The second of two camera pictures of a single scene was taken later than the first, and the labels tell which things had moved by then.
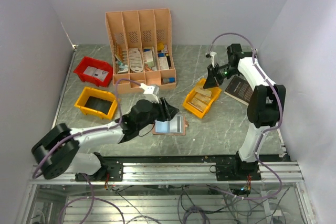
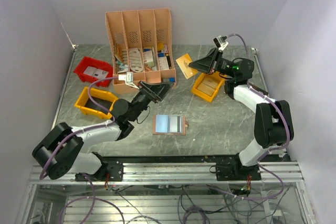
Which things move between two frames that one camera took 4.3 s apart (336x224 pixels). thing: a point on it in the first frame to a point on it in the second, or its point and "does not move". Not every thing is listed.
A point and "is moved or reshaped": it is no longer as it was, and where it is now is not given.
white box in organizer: (148, 58) does not move
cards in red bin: (96, 73) does not move
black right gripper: (212, 80) to (207, 63)
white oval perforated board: (136, 60) does not move
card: (199, 104) to (208, 85)
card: (202, 91) to (183, 62)
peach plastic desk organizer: (142, 42) does not move
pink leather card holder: (176, 126) does not move
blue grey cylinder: (167, 80) does not move
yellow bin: (96, 102) does not move
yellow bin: (197, 101) is moved or reshaped
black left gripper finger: (170, 110) to (160, 88)
